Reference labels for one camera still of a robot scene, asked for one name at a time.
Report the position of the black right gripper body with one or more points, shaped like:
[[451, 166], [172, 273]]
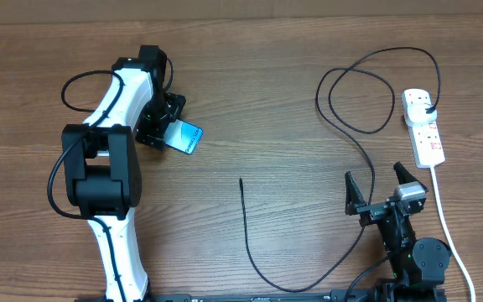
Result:
[[374, 210]]

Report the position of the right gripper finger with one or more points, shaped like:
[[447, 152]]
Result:
[[405, 177], [353, 196]]

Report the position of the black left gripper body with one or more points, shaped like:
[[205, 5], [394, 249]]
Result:
[[161, 111]]

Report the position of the smartphone with blue screen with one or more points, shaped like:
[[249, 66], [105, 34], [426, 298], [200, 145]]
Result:
[[183, 136]]

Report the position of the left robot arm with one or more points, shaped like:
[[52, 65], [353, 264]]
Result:
[[102, 173]]

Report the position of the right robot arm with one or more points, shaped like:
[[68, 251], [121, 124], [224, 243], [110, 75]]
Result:
[[418, 265]]

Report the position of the white charger plug adapter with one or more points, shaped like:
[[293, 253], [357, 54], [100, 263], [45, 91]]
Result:
[[416, 115]]

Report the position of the white power strip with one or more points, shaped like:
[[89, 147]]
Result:
[[426, 142]]

